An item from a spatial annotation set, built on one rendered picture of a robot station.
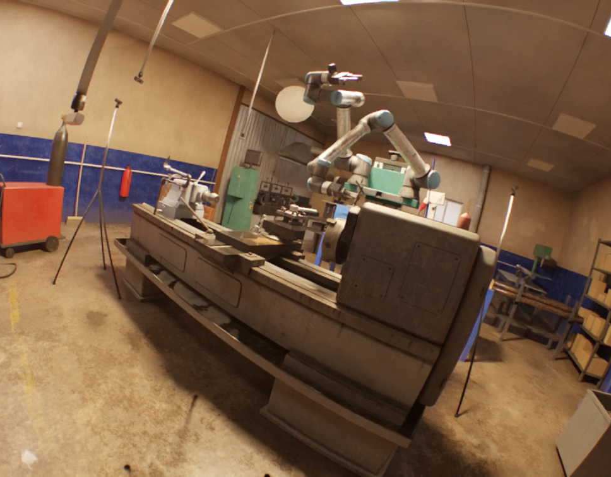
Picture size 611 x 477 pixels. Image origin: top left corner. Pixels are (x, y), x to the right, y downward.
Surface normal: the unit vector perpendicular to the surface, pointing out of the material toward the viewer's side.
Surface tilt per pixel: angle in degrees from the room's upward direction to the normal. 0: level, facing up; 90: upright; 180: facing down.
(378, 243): 90
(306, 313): 90
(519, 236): 90
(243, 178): 90
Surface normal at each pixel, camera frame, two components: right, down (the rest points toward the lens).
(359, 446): -0.54, 0.00
